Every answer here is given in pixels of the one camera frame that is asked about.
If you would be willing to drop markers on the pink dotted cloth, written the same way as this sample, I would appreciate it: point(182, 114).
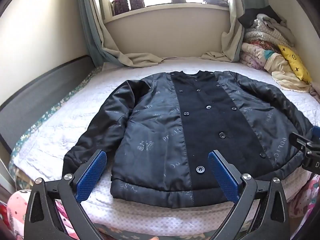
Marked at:
point(17, 207)

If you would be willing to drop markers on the beige curtain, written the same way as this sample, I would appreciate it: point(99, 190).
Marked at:
point(233, 42)
point(117, 45)

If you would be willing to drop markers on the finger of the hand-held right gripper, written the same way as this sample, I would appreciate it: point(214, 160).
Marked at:
point(301, 140)

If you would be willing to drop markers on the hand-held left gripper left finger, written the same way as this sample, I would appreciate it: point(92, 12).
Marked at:
point(92, 176)

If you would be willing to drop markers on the grey dotted blanket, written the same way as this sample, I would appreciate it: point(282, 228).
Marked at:
point(270, 31)

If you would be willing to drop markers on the pink floral cloth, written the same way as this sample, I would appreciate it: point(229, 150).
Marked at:
point(306, 200)

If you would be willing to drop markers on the cream floral quilt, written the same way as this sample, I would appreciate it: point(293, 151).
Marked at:
point(272, 63)

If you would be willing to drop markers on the dark navy padded jacket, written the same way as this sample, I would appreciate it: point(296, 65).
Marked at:
point(200, 120)

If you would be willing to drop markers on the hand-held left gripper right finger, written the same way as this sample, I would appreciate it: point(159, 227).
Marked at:
point(222, 177)

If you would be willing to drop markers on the jar with pink lid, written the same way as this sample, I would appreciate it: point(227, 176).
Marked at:
point(136, 0)
point(120, 5)

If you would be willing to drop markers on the red patterned blanket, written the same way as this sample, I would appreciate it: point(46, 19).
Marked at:
point(262, 45)

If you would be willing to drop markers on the yellow printed pillow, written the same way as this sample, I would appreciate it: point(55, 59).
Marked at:
point(296, 62)

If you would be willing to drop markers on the black cloth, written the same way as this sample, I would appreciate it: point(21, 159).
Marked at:
point(260, 16)

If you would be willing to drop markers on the white textured mattress cover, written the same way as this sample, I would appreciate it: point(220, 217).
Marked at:
point(82, 105)

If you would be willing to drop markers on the grey bed frame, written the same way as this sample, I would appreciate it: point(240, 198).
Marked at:
point(27, 100)

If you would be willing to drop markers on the dark knitted cloth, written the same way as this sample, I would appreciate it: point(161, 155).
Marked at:
point(215, 1)

